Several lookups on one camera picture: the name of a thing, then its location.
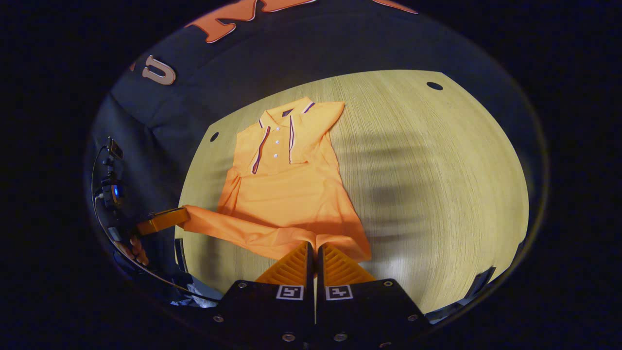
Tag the orange T-shirt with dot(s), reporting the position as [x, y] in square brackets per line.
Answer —
[286, 194]

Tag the black backdrop cloth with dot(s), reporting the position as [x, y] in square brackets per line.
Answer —
[146, 112]

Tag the black table edge bracket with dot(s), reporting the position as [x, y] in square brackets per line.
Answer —
[481, 282]
[180, 257]

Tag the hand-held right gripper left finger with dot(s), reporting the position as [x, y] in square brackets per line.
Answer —
[272, 311]

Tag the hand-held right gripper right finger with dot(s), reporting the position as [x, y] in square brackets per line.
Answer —
[359, 311]

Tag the white crumpled plastic bag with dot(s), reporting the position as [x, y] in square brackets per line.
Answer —
[201, 299]

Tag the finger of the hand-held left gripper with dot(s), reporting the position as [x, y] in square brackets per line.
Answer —
[163, 221]

